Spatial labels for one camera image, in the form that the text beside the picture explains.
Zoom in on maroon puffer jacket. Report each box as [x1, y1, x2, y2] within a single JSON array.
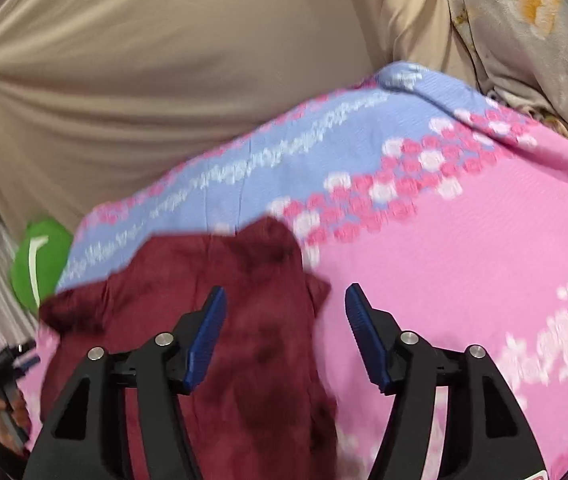
[[40, 217, 337, 479]]

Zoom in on person's left hand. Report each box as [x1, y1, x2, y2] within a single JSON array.
[[0, 389, 32, 455]]

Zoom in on green round cushion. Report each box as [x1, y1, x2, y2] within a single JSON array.
[[8, 218, 74, 315]]

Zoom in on pink and blue floral bedsheet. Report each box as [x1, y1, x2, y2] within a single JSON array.
[[25, 63, 568, 479]]

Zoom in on beige draped curtain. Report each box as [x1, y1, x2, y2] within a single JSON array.
[[0, 0, 476, 236]]

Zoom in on grey floral fabric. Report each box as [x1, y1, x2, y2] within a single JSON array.
[[448, 0, 568, 139]]

